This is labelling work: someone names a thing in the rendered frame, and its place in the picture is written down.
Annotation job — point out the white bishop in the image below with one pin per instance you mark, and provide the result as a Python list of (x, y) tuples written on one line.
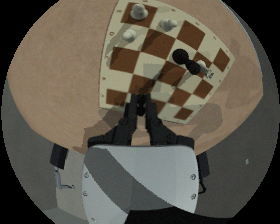
[(138, 12)]

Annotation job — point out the chessboard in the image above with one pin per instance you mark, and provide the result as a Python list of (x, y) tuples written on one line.
[(145, 65)]

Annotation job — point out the white pawn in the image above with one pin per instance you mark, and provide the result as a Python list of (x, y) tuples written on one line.
[(127, 36), (167, 24)]

